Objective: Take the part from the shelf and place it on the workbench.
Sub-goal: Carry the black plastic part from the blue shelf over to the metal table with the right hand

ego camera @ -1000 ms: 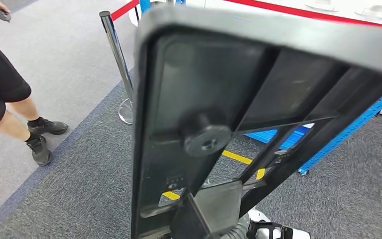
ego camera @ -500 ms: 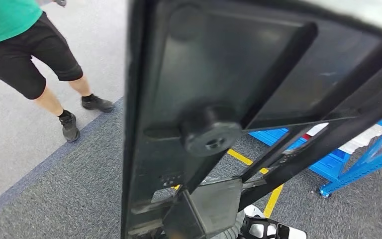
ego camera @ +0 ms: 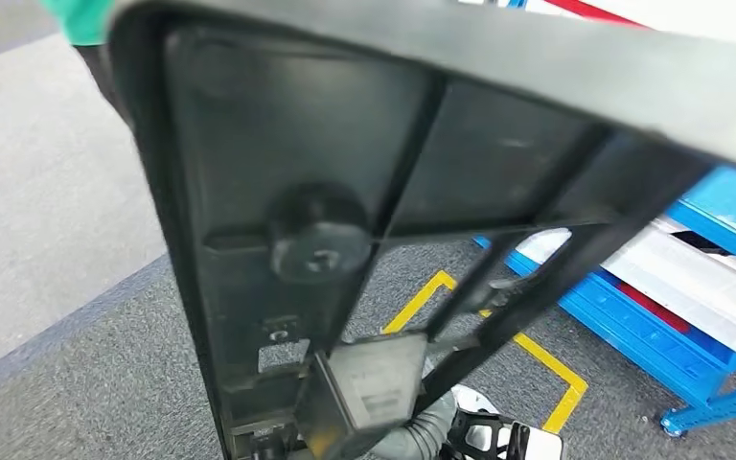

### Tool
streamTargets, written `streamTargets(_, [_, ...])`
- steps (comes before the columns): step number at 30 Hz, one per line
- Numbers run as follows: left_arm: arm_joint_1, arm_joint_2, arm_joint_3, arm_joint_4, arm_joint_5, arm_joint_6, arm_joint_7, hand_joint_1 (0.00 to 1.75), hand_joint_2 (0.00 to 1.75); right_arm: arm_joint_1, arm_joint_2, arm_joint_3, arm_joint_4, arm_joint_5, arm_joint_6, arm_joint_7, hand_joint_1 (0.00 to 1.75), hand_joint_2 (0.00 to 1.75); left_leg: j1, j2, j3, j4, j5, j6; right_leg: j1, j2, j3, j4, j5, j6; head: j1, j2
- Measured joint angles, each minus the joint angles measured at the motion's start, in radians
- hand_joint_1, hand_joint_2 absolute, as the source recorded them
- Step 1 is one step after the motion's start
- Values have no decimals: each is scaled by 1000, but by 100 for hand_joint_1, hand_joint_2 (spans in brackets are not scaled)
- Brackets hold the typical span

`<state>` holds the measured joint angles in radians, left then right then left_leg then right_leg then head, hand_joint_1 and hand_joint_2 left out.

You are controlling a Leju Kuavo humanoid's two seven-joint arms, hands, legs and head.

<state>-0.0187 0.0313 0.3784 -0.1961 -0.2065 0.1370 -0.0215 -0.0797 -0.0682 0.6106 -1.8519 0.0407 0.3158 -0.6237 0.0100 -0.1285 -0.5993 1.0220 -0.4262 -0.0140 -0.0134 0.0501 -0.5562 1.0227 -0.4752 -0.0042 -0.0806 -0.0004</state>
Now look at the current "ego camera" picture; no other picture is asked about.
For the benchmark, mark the white plastic crate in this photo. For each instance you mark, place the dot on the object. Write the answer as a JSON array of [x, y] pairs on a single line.
[[692, 286]]

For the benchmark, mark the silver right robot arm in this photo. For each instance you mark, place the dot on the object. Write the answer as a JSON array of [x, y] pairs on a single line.
[[419, 432]]

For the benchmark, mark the black plastic plate bracket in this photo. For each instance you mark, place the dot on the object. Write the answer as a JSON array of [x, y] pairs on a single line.
[[279, 127]]

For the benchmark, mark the blue plastic crate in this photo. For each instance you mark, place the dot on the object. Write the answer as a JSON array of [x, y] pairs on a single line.
[[628, 343]]

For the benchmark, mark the red plastic piece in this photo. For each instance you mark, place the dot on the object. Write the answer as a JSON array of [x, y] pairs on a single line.
[[654, 308]]

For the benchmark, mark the person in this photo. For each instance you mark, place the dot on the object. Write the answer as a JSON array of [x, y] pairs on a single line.
[[82, 19]]

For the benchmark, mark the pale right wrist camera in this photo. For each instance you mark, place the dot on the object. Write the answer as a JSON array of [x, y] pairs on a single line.
[[542, 443]]

